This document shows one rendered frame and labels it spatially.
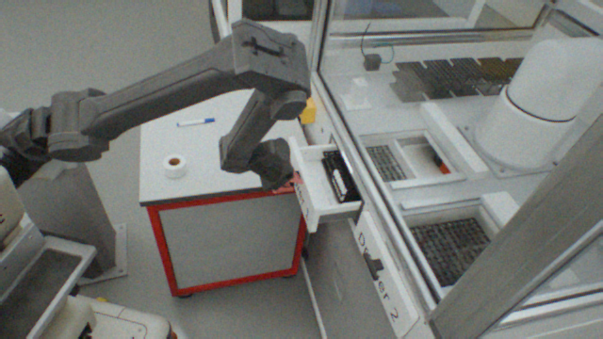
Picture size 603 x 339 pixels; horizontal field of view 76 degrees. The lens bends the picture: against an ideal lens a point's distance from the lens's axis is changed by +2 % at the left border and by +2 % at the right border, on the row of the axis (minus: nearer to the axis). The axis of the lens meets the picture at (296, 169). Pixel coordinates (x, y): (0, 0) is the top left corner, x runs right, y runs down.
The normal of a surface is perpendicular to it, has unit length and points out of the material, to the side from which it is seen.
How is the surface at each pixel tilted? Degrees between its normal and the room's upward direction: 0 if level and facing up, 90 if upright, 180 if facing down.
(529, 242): 90
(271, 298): 0
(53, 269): 0
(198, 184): 0
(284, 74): 43
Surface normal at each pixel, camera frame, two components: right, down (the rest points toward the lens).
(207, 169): 0.11, -0.69
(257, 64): 0.64, -0.27
